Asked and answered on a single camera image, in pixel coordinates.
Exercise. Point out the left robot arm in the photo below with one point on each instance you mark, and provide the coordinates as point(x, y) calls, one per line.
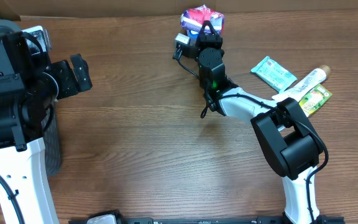
point(30, 84)

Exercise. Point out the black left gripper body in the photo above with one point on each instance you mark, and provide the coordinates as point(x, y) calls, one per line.
point(67, 82)

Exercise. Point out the white tube gold cap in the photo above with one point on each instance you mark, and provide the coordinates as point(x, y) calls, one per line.
point(314, 78)

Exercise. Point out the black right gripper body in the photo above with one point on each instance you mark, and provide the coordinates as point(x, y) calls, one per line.
point(204, 42)

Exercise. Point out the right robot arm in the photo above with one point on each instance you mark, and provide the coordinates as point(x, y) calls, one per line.
point(289, 142)

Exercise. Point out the grey plastic basket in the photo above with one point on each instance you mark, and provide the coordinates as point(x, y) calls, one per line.
point(53, 160)

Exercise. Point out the teal wet wipes pack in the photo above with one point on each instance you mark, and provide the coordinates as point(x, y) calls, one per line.
point(276, 76)

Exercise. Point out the green tea carton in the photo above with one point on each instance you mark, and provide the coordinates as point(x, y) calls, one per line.
point(314, 99)

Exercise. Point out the purple Carefree pad pack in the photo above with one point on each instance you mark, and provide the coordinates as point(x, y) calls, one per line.
point(193, 19)

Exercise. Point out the white barcode scanner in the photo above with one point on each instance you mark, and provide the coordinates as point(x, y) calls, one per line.
point(192, 34)

